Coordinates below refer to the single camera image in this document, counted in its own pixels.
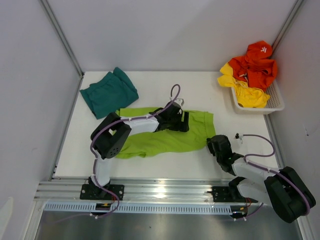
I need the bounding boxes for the teal green shorts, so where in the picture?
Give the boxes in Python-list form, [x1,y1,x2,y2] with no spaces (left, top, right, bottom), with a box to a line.
[80,67,139,120]

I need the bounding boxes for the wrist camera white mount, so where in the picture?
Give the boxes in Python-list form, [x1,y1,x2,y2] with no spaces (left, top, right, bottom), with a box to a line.
[235,133,244,144]
[173,98,185,108]

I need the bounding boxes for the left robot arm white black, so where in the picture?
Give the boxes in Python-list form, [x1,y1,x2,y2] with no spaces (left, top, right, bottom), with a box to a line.
[90,100,190,200]

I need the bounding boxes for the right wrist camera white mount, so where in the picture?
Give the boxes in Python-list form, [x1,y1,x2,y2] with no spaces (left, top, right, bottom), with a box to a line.
[235,133,244,144]

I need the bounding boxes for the orange shorts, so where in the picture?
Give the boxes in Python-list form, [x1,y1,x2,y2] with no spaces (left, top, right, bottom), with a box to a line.
[228,40,278,92]

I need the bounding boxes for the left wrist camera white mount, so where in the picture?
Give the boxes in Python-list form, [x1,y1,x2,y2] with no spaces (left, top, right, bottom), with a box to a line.
[173,98,185,108]

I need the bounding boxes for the white plastic basket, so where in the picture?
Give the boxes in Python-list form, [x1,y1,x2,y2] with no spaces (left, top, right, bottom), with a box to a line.
[230,80,285,115]

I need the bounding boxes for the yellow shorts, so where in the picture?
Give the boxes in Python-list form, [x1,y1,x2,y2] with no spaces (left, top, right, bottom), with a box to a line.
[217,63,271,108]

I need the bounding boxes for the corner aluminium post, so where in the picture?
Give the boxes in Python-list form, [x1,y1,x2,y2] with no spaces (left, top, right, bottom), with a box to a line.
[38,0,84,78]
[272,0,307,51]

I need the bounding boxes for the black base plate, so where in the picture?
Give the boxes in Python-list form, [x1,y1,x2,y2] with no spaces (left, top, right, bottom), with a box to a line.
[79,184,125,201]
[207,186,249,203]

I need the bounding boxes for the aluminium rail frame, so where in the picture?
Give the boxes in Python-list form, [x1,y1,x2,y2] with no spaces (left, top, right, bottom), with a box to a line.
[35,71,285,204]

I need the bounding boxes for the left corner aluminium post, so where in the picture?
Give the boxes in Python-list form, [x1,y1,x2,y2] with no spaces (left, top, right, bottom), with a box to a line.
[38,0,84,78]

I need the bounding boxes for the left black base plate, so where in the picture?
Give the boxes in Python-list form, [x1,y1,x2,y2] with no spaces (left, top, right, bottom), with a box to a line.
[79,184,125,201]

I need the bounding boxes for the slotted grey cable duct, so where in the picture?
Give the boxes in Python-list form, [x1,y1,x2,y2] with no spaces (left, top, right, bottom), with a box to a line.
[44,201,244,215]

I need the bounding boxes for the right corner aluminium post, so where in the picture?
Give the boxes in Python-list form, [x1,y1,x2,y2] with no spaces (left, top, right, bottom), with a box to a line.
[272,0,307,51]

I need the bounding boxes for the lime green shorts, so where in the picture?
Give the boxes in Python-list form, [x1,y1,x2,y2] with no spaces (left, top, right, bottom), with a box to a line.
[116,110,216,159]

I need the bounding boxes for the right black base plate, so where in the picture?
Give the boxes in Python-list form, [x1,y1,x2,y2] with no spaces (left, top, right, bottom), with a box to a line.
[207,186,249,203]

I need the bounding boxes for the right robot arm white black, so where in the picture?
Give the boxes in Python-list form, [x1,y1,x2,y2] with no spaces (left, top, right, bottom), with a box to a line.
[206,135,316,223]

